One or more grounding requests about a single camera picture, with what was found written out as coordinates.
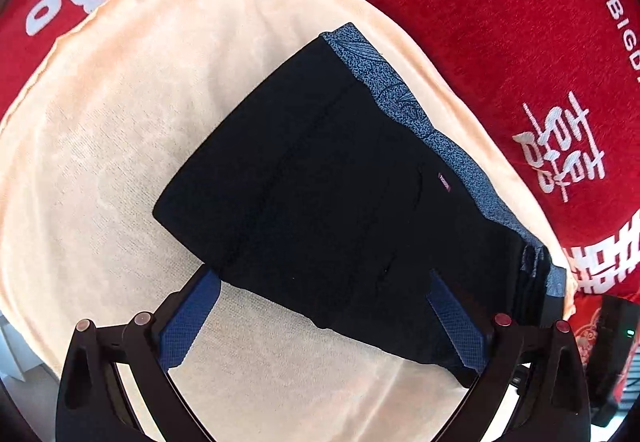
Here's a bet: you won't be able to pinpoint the red printed bedsheet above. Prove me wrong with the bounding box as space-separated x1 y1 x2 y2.
0 0 640 297

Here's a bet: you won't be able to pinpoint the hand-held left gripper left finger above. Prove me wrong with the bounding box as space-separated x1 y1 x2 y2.
54 265 222 442

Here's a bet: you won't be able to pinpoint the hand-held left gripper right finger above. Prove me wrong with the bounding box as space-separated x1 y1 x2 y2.
426 271 592 442

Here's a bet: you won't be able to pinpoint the peach towel blanket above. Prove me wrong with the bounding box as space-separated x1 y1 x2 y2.
0 0 577 442

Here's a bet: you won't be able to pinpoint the red pillow with round pattern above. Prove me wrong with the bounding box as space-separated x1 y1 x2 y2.
572 292 640 405

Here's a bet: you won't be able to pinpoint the black pants with blue trim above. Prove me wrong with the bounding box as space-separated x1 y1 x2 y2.
152 22 568 389

